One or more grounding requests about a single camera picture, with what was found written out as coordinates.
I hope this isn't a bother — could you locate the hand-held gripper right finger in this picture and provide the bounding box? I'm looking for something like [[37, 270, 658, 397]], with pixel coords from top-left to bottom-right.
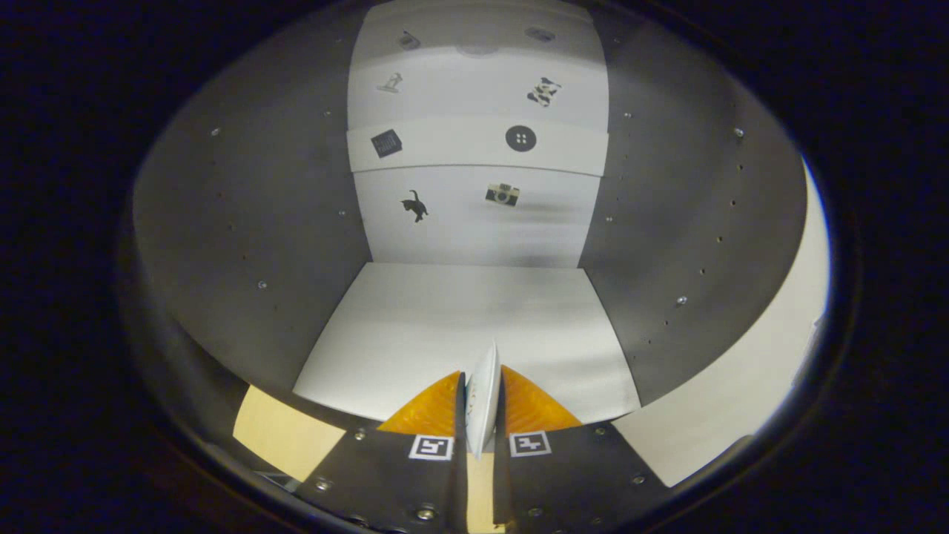
[[492, 363, 672, 533]]

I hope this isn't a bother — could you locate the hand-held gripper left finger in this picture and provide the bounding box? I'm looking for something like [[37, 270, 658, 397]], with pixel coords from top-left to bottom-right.
[[295, 369, 471, 534]]

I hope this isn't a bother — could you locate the white cup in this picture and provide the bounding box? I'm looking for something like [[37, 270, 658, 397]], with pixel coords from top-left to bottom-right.
[[464, 340, 502, 461]]

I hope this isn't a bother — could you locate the white cabinet shelf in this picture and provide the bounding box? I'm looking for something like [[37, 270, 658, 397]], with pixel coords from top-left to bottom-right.
[[291, 261, 643, 425]]

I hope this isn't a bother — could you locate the dark grey cabinet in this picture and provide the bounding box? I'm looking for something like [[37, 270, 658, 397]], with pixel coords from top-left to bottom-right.
[[132, 0, 809, 438]]

